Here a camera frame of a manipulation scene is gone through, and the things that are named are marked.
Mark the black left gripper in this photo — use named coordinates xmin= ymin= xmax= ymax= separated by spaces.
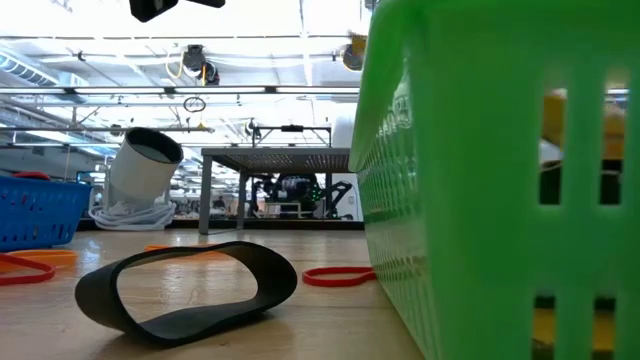
xmin=128 ymin=0 xmax=226 ymax=24

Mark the red rubber band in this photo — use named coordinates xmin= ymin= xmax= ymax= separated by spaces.
xmin=0 ymin=252 xmax=58 ymax=288
xmin=301 ymin=265 xmax=378 ymax=289
xmin=11 ymin=170 xmax=52 ymax=182

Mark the orange rubber band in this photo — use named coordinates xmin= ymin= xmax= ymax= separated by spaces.
xmin=0 ymin=248 xmax=79 ymax=274

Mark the black wide rubber band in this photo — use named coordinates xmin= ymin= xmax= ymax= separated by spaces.
xmin=74 ymin=240 xmax=299 ymax=349

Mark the metal table in background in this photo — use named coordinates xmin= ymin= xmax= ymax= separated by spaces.
xmin=198 ymin=146 xmax=352 ymax=236

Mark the blue plastic basket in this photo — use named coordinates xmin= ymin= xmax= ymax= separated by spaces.
xmin=0 ymin=172 xmax=94 ymax=253

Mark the green plastic basket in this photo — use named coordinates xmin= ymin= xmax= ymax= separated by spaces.
xmin=348 ymin=0 xmax=640 ymax=360

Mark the black ceiling cable reel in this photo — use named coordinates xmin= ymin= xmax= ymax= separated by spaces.
xmin=181 ymin=44 xmax=222 ymax=87

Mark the black hanging cable loop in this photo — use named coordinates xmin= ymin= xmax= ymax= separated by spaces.
xmin=182 ymin=95 xmax=208 ymax=114

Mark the black background rig frame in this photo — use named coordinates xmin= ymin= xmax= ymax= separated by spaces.
xmin=251 ymin=123 xmax=333 ymax=150

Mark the black aluminium rig frame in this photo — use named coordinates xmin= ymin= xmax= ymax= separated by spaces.
xmin=76 ymin=217 xmax=366 ymax=232

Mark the white coiled lamp cable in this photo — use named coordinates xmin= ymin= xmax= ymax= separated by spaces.
xmin=88 ymin=198 xmax=178 ymax=232

